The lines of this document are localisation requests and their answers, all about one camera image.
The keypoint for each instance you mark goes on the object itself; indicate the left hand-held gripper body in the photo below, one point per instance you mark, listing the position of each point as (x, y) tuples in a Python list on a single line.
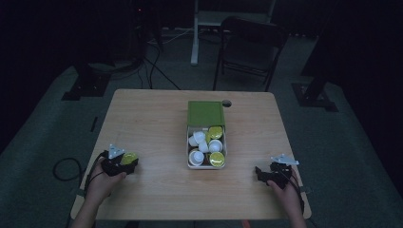
[(112, 164)]

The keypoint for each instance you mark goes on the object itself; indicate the person's left hand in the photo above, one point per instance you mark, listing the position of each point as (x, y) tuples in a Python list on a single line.
[(101, 185)]

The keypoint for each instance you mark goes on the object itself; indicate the yellow-lidded coffee capsule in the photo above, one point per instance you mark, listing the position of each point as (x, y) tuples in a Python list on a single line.
[(129, 158)]

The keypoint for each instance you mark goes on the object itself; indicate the black folding chair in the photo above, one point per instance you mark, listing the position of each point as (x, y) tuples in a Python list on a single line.
[(250, 50)]

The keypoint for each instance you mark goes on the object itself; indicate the white desk frame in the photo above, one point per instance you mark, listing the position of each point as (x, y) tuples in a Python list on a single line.
[(202, 19)]

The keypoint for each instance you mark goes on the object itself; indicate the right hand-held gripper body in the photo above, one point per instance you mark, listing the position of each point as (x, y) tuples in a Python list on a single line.
[(282, 172)]

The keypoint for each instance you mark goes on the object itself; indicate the black marker pen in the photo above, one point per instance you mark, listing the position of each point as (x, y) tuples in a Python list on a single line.
[(94, 124)]

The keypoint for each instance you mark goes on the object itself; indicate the black stand with base plate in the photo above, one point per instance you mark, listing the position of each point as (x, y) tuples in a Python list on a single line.
[(313, 91), (87, 84)]

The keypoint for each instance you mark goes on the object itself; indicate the pile of coffee capsules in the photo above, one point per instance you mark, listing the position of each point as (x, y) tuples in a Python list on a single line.
[(202, 146)]

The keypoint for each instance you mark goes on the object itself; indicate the person's right hand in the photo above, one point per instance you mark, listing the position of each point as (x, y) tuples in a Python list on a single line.
[(286, 194)]

